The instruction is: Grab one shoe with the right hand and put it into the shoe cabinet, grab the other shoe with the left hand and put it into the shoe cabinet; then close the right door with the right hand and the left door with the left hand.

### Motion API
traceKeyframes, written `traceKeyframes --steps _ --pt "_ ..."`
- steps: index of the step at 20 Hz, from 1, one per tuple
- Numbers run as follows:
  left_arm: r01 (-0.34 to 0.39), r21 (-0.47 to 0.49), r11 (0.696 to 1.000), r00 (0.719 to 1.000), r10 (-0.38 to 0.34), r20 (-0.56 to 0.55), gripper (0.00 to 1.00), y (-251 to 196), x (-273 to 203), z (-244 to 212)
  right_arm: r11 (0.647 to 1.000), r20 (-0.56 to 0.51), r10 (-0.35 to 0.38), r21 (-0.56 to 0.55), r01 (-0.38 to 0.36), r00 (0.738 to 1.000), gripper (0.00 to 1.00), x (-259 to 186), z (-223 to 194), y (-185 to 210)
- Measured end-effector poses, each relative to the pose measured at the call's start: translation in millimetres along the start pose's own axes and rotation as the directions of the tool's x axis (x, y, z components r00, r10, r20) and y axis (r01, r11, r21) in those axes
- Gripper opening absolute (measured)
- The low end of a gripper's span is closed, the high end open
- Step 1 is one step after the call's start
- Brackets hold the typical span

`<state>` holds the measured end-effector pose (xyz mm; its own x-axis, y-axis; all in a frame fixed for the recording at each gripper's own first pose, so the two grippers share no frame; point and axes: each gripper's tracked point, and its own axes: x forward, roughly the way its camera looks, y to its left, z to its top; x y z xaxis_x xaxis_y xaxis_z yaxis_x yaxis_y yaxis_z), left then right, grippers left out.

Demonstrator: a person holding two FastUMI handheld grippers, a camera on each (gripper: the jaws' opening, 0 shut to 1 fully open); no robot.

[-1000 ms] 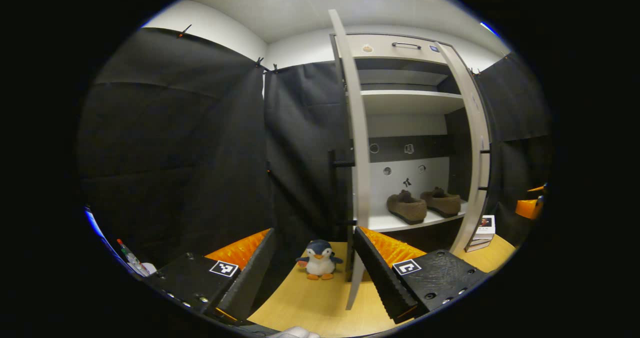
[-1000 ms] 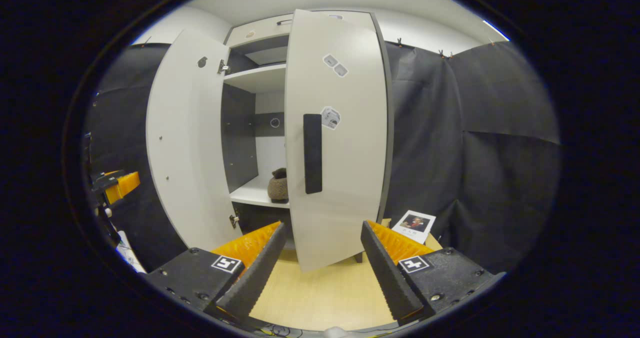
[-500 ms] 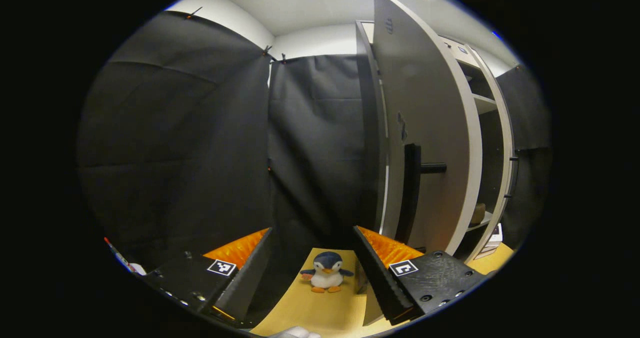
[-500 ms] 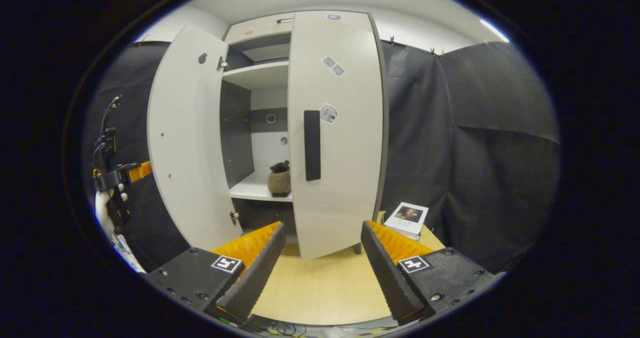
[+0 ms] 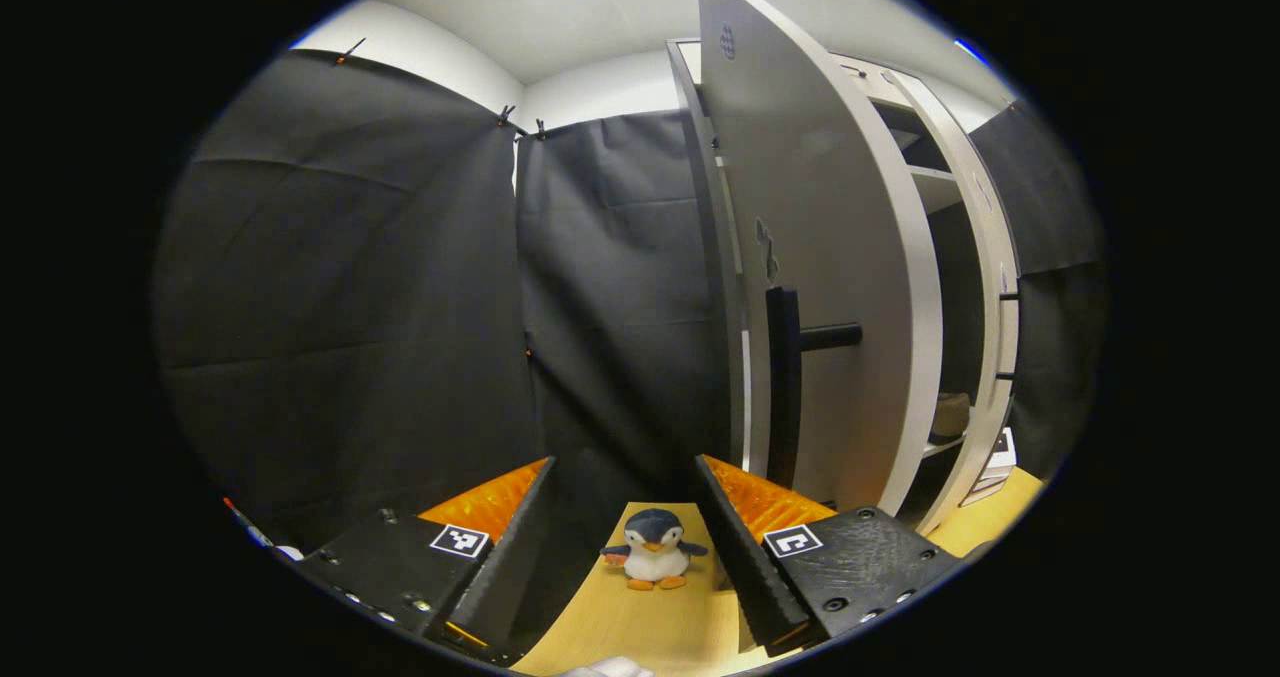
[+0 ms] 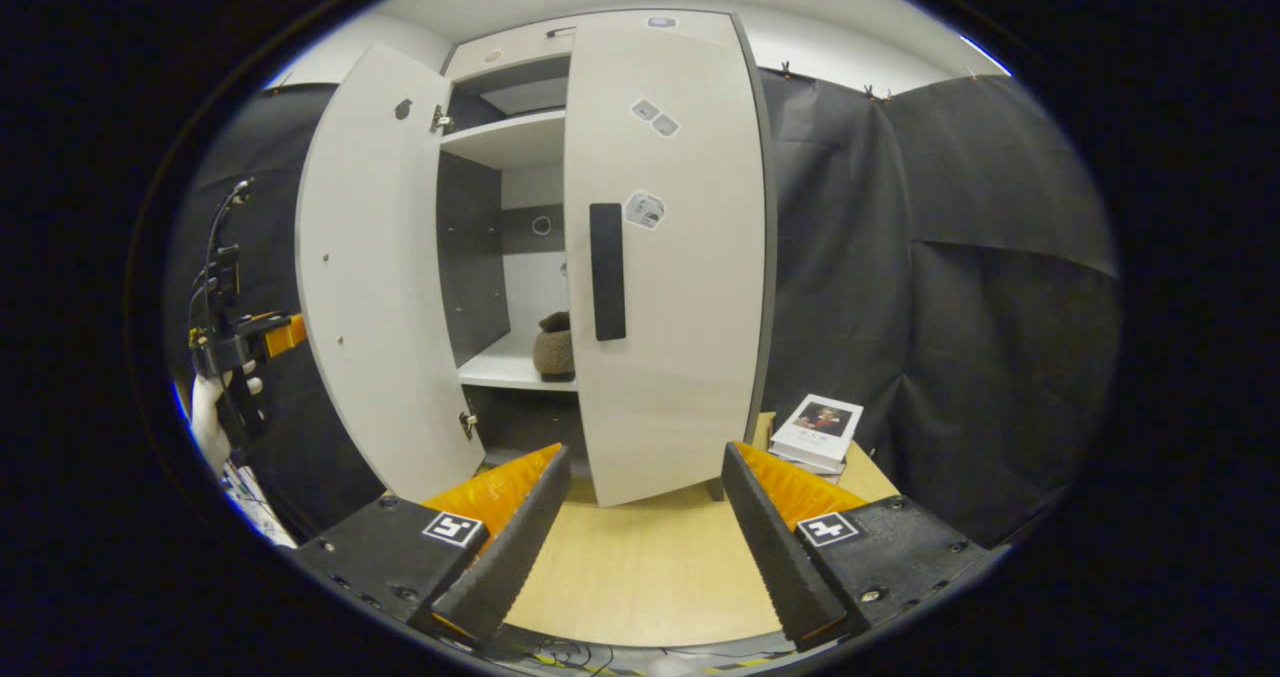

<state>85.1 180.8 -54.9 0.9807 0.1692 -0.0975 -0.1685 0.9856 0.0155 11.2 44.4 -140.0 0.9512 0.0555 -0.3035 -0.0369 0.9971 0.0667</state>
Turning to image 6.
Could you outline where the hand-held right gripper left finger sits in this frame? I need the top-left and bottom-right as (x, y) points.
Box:
(290, 445), (574, 653)

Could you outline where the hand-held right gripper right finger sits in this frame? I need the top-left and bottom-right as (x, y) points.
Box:
(721, 442), (1001, 658)

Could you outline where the white shoe cabinet door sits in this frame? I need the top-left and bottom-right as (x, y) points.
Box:
(563, 9), (769, 508)
(295, 42), (488, 503)

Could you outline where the brown fuzzy shoe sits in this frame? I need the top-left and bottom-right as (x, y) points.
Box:
(532, 311), (576, 383)

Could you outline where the white shoe cabinet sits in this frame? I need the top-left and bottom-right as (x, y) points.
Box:
(435, 9), (776, 503)

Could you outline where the white cabinet shelf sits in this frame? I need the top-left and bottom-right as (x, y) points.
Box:
(440, 109), (568, 170)

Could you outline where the white cabinet drawer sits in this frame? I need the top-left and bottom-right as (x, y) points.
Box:
(443, 19), (578, 83)

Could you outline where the black backdrop cloth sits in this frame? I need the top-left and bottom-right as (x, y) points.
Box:
(757, 65), (1121, 548)
(165, 82), (386, 548)

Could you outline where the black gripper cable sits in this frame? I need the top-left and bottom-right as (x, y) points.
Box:
(188, 177), (253, 333)

